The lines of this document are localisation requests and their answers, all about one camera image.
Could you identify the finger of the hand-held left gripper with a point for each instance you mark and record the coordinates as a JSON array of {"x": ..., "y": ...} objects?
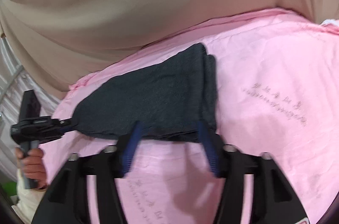
[{"x": 69, "y": 126}]

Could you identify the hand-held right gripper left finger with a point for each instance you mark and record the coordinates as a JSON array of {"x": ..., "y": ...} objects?
[{"x": 132, "y": 145}]

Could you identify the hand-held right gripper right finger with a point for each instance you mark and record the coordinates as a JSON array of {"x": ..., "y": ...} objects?
[{"x": 209, "y": 151}]

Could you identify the dark grey pants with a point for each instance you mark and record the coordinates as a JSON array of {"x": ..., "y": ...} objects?
[{"x": 148, "y": 96}]

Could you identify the person's left forearm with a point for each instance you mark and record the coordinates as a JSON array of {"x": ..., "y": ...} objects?
[{"x": 29, "y": 202}]

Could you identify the person's left hand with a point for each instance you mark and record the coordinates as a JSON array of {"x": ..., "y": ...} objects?
[{"x": 33, "y": 165}]

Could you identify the striped grey curtain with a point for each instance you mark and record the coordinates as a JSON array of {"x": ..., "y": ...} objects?
[{"x": 16, "y": 80}]

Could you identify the pink printed bed sheet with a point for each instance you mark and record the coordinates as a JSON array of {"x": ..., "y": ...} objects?
[{"x": 264, "y": 133}]

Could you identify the green object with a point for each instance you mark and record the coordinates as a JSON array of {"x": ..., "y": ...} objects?
[{"x": 8, "y": 190}]

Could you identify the beige fabric cover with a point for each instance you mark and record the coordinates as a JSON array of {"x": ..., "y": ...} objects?
[{"x": 132, "y": 1}]

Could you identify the white cloth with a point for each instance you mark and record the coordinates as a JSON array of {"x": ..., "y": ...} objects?
[{"x": 330, "y": 25}]

